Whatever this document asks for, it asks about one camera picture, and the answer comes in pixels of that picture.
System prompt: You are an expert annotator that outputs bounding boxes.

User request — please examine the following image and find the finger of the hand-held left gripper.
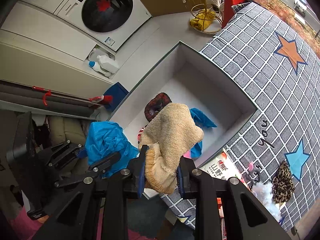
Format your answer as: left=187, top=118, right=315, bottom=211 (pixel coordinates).
left=45, top=140, right=87, bottom=173
left=54, top=151, right=122, bottom=188

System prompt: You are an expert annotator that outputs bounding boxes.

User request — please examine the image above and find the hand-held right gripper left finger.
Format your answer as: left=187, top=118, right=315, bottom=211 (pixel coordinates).
left=31, top=144, right=150, bottom=240

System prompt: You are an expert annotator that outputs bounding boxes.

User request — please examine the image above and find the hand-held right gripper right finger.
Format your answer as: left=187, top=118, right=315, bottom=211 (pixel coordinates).
left=176, top=157, right=292, bottom=240

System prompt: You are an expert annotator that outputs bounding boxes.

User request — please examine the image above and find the blue cloth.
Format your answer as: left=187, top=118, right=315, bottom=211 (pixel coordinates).
left=189, top=108, right=217, bottom=158
left=85, top=121, right=139, bottom=178

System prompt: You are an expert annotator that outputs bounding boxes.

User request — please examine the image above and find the red striped cloth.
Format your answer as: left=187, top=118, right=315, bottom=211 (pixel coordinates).
left=136, top=126, right=148, bottom=143

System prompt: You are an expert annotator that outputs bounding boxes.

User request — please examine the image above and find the beige knit hat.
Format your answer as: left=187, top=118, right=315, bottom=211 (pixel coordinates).
left=138, top=102, right=204, bottom=194

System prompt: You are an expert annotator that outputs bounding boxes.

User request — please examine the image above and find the dark red knit hat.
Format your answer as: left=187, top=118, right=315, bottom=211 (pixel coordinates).
left=144, top=92, right=173, bottom=123

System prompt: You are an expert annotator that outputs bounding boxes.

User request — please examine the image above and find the grey box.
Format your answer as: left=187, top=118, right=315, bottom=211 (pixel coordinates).
left=106, top=41, right=258, bottom=198

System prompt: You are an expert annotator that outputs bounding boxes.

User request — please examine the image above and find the black cloth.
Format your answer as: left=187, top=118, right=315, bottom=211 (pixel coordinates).
left=32, top=116, right=53, bottom=150

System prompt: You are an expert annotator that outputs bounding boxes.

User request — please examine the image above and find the white snack packet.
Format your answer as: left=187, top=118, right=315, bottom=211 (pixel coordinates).
left=199, top=147, right=250, bottom=188

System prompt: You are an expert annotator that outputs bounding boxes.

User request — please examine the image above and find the blue dustpan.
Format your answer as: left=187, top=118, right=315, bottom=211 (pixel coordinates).
left=104, top=82, right=129, bottom=110

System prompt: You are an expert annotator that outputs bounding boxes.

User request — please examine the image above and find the white fluffy cloth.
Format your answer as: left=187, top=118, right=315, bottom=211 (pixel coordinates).
left=250, top=181, right=283, bottom=222

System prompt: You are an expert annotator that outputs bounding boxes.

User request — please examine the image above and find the white bottle blue cap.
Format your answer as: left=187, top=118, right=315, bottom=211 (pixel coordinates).
left=89, top=60, right=112, bottom=78

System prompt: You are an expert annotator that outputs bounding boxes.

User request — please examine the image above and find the white cabinet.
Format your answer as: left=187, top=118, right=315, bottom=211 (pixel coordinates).
left=0, top=0, right=120, bottom=85

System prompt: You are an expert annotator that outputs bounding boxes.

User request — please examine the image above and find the leopard print cloth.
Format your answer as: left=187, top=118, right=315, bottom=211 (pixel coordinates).
left=271, top=160, right=295, bottom=204

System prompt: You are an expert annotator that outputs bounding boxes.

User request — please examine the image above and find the grey checked star tablecloth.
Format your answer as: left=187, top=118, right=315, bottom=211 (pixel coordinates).
left=160, top=1, right=320, bottom=232

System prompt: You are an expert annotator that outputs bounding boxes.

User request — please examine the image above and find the white washing machine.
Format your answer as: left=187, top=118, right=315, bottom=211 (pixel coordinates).
left=54, top=0, right=152, bottom=53

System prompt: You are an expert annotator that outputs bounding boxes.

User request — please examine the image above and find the yellow cloth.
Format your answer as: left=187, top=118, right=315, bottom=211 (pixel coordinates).
left=190, top=9, right=216, bottom=31

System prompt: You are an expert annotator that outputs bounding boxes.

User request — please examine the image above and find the white car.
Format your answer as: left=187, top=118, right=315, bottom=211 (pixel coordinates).
left=294, top=0, right=308, bottom=13

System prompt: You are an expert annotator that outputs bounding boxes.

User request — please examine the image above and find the grey sliding door frame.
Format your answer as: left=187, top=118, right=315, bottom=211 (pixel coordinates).
left=0, top=80, right=100, bottom=120

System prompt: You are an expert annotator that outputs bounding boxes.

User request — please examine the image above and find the red handled broom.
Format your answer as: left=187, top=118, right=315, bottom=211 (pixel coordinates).
left=32, top=86, right=113, bottom=107

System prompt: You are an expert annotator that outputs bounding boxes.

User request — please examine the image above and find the gold wire rack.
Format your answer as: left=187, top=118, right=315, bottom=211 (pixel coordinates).
left=189, top=0, right=223, bottom=34

